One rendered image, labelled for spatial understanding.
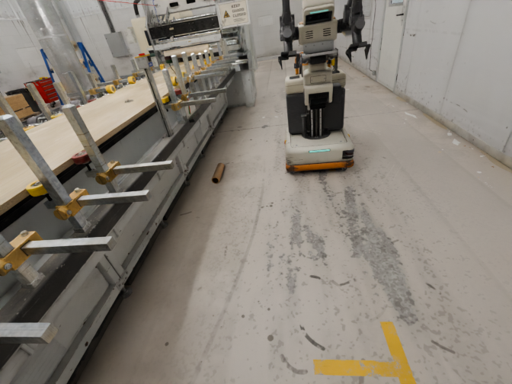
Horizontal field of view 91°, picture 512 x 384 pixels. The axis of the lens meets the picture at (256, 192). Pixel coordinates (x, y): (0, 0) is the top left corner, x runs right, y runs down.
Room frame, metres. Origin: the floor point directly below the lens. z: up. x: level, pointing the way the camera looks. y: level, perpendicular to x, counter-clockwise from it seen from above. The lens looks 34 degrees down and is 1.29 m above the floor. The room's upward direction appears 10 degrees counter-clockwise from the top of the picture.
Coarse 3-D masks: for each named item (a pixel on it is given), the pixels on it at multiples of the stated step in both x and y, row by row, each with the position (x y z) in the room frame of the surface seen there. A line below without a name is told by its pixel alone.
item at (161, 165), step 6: (156, 162) 1.08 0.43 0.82; (162, 162) 1.07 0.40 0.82; (168, 162) 1.06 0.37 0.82; (114, 168) 1.10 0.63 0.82; (120, 168) 1.09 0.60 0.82; (126, 168) 1.08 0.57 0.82; (132, 168) 1.08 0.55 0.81; (138, 168) 1.07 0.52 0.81; (144, 168) 1.07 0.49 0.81; (150, 168) 1.06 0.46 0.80; (156, 168) 1.06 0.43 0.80; (162, 168) 1.05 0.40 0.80; (168, 168) 1.05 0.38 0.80; (90, 174) 1.11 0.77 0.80; (96, 174) 1.11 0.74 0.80
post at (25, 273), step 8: (0, 240) 0.58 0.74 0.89; (0, 248) 0.57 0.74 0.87; (8, 248) 0.58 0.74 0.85; (0, 256) 0.56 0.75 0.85; (24, 264) 0.58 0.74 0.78; (16, 272) 0.56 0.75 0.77; (24, 272) 0.57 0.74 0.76; (32, 272) 0.58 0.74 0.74; (24, 280) 0.56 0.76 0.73; (32, 280) 0.57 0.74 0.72
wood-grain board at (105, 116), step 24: (120, 96) 2.56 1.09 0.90; (144, 96) 2.35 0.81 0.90; (96, 120) 1.76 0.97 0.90; (120, 120) 1.64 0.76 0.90; (0, 144) 1.58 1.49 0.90; (48, 144) 1.40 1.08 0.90; (72, 144) 1.32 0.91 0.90; (96, 144) 1.30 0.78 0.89; (0, 168) 1.14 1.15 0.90; (24, 168) 1.08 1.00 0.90; (0, 192) 0.88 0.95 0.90; (24, 192) 0.86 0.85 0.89
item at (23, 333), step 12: (0, 324) 0.35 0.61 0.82; (12, 324) 0.35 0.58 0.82; (24, 324) 0.34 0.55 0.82; (36, 324) 0.34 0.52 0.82; (48, 324) 0.33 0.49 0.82; (0, 336) 0.32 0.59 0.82; (12, 336) 0.32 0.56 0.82; (24, 336) 0.31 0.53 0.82; (36, 336) 0.31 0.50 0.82; (48, 336) 0.31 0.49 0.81
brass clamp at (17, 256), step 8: (32, 232) 0.66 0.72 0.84; (16, 240) 0.63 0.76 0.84; (24, 240) 0.62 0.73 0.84; (32, 240) 0.64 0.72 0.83; (40, 240) 0.66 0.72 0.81; (16, 248) 0.59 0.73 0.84; (8, 256) 0.56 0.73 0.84; (16, 256) 0.58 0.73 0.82; (24, 256) 0.59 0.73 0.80; (0, 264) 0.54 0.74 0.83; (8, 264) 0.55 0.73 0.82; (16, 264) 0.56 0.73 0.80; (0, 272) 0.53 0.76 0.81
